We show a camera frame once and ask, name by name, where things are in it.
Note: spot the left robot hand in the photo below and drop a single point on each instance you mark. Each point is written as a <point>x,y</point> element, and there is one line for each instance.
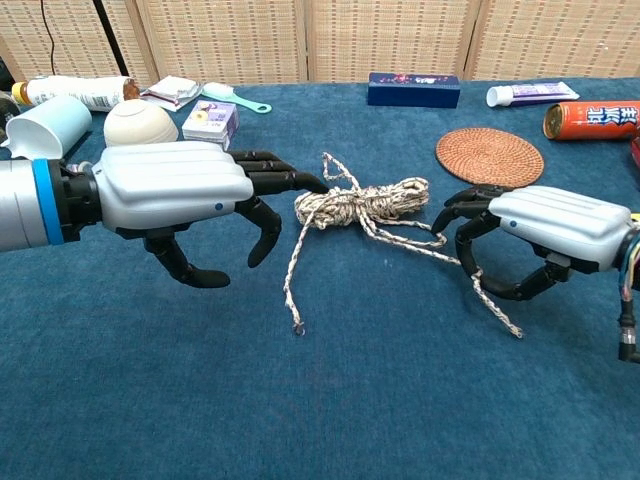
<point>170,185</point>

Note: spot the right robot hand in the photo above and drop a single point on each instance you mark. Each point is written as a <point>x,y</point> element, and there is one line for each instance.
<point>560,225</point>

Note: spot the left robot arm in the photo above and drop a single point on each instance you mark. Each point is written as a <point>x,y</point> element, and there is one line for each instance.
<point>20,205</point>

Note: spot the cream ceramic bowl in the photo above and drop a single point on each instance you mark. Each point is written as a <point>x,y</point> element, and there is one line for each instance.
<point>140,125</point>

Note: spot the small purple white carton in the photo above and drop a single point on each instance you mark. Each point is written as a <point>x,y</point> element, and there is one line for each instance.
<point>210,125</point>

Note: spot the white snack packet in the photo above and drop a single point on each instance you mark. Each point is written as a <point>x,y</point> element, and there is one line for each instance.
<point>170,90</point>

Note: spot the round woven rattan coaster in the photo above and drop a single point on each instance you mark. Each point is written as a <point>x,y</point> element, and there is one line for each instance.
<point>490,157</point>

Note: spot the mint green brush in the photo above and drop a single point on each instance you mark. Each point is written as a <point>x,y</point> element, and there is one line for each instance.
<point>220,91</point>

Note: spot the orange drink can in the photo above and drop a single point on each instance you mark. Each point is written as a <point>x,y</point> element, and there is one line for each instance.
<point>595,122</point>

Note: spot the light blue plastic cup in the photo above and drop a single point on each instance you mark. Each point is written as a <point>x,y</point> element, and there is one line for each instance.
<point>55,125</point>

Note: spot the white bottle with yellow cap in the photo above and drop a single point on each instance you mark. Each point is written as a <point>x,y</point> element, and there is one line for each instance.
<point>75,92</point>

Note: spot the white purple toothpaste tube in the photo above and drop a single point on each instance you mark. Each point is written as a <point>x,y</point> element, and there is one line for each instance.
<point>535,92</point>

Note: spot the bamboo folding screen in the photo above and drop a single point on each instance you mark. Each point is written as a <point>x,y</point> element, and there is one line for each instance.
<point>225,40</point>

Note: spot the black stand pole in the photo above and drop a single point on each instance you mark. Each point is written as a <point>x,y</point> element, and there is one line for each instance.
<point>110,35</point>

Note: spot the blue table cloth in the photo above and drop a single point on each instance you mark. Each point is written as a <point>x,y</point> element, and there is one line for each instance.
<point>150,350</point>

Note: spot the dark blue rectangular box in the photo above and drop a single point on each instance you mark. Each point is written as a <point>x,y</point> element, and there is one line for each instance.
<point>412,92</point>

